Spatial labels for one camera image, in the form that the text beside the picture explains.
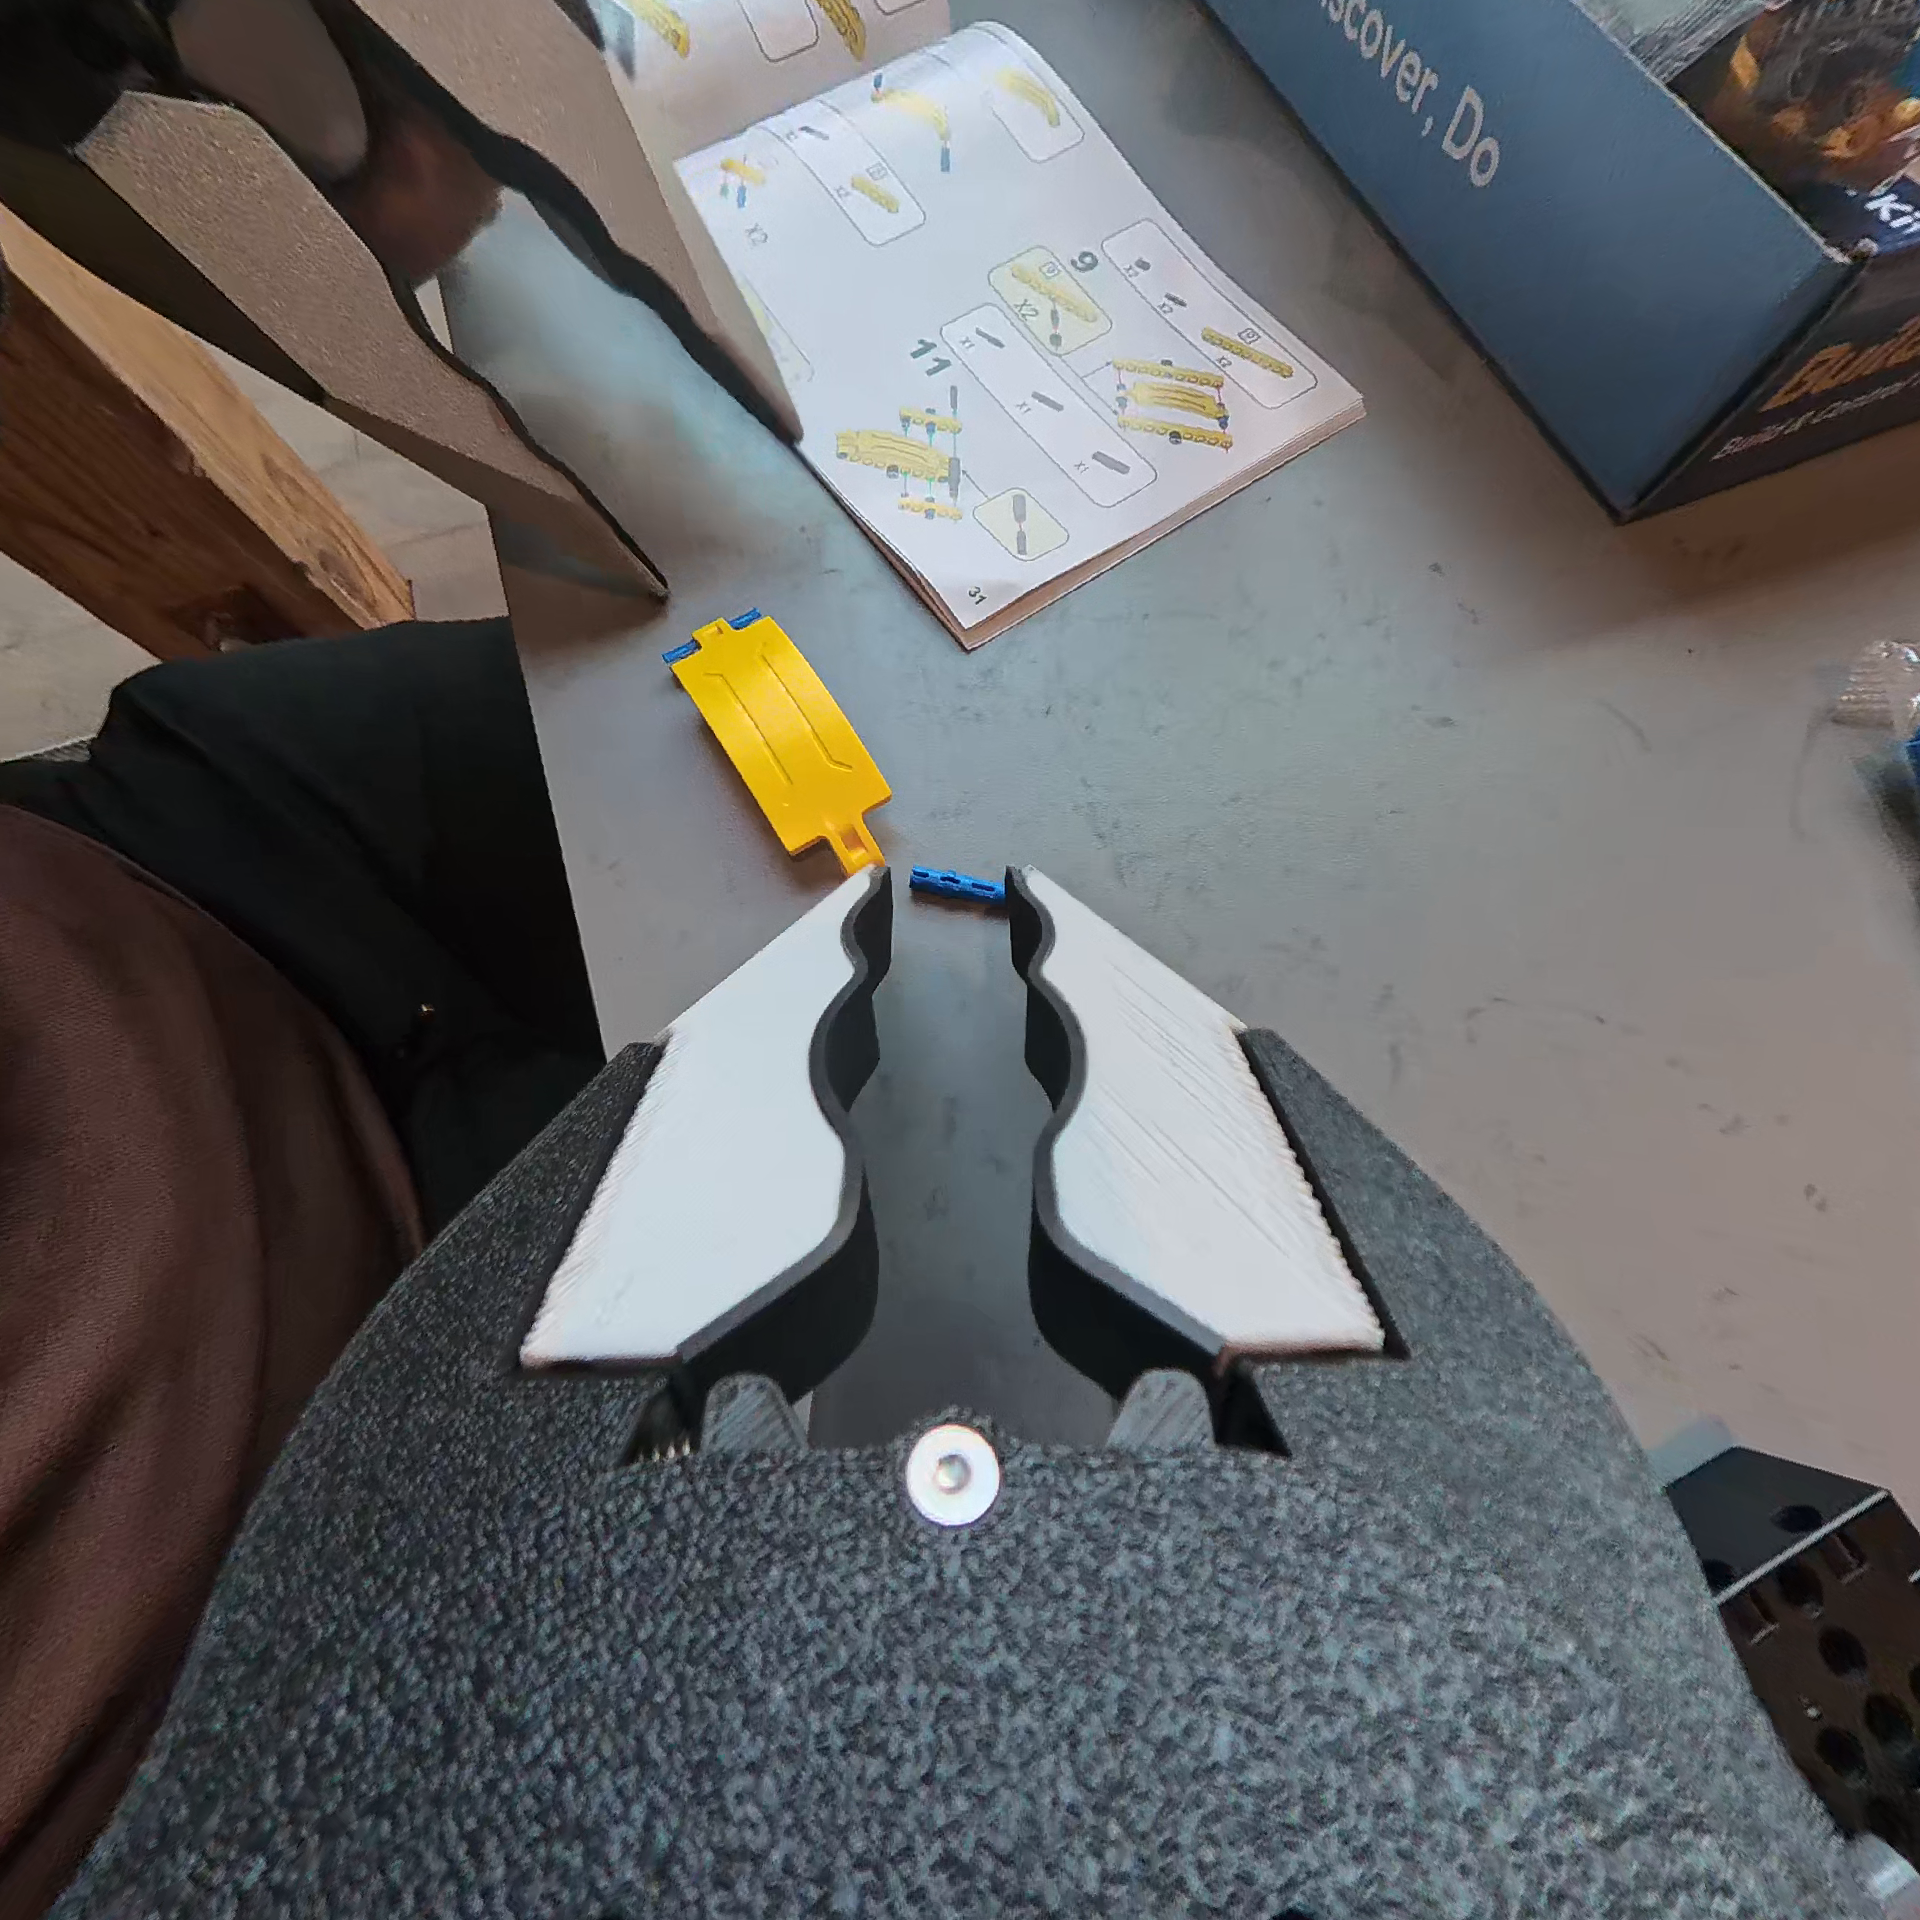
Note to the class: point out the yellow curved arc beam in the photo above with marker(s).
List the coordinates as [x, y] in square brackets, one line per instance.
[780, 734]

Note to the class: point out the yellow black brick assembly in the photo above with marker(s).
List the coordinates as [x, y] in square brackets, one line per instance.
[1816, 1620]

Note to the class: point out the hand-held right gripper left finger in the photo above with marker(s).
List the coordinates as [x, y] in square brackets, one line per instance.
[706, 1185]

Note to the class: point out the clear bag yellow grey parts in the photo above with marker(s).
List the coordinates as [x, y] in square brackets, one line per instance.
[1891, 721]

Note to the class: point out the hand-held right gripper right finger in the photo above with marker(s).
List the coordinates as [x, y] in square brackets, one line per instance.
[1200, 1185]

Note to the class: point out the wooden pillar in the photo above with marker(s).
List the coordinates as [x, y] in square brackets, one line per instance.
[182, 480]

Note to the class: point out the instruction booklet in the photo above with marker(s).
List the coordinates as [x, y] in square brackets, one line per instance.
[1050, 300]

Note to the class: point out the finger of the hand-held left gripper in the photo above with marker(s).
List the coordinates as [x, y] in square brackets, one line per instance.
[300, 270]
[599, 136]

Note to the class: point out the small blue connector pin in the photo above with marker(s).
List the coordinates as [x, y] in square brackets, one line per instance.
[957, 883]
[677, 652]

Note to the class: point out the grey desk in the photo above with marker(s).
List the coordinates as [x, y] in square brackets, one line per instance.
[1426, 825]

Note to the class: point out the person's brown shirt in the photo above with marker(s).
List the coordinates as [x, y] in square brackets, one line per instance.
[149, 1276]

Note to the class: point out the person's black trouser legs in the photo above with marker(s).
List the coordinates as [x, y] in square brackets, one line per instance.
[331, 780]

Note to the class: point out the person's left hand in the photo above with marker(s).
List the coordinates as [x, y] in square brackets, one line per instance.
[428, 202]

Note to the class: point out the blue cardboard kit box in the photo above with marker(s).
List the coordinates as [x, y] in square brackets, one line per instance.
[1576, 224]

